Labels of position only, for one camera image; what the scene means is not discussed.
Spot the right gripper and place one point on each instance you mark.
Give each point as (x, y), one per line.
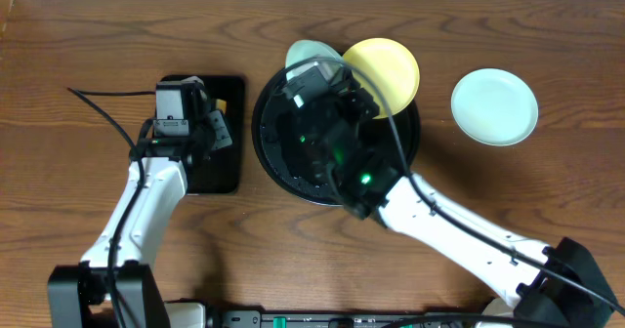
(354, 97)

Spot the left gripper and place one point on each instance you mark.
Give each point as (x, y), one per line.
(207, 123)

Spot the green yellow sponge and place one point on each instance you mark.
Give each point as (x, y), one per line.
(221, 105)

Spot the mint plate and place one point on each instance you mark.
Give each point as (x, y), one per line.
(310, 49)
(494, 106)

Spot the yellow plate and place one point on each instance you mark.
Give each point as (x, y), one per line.
(390, 66)

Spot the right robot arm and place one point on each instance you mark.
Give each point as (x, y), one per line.
(540, 285)

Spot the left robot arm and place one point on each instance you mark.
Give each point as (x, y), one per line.
(113, 283)

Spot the black rectangular tray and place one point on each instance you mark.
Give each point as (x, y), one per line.
(219, 174)

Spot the black round tray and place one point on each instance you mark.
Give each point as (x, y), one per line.
(403, 130)

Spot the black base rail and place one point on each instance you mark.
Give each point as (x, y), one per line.
(366, 319)

